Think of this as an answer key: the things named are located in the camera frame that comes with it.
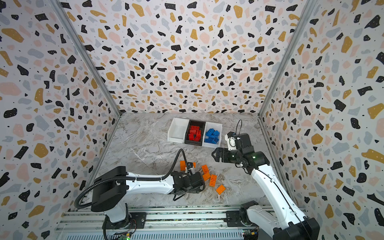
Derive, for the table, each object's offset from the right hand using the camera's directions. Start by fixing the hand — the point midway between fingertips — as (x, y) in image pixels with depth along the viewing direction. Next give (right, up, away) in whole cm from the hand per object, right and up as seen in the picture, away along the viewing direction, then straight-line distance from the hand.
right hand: (219, 152), depth 76 cm
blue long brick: (-3, +4, +28) cm, 28 cm away
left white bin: (-27, +11, +36) cm, 46 cm away
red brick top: (-14, +12, +34) cm, 38 cm away
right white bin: (+2, +13, +32) cm, 34 cm away
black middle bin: (-9, +15, +41) cm, 44 cm away
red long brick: (-15, +9, +31) cm, 36 cm away
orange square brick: (-7, -13, +14) cm, 20 cm away
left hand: (-11, -19, +6) cm, 23 cm away
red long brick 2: (-11, +5, +28) cm, 30 cm away
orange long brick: (-2, -18, +11) cm, 21 cm away
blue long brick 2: (-3, +9, +28) cm, 29 cm away
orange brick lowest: (+2, -22, +8) cm, 24 cm away
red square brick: (-16, +6, +27) cm, 32 cm away
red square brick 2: (-11, +8, +28) cm, 31 cm away
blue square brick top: (+1, +8, +30) cm, 31 cm away
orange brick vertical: (-21, -12, +20) cm, 31 cm away
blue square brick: (+1, +4, +25) cm, 25 cm away
